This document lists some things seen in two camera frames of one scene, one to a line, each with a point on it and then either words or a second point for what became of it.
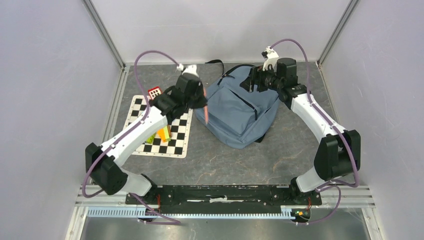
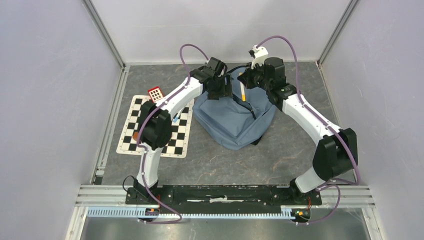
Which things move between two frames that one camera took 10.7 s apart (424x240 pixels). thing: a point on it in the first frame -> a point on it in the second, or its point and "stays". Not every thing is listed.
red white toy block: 154,92 stays
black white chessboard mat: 180,127 stays
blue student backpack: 234,114 stays
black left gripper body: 197,101 -> 219,89
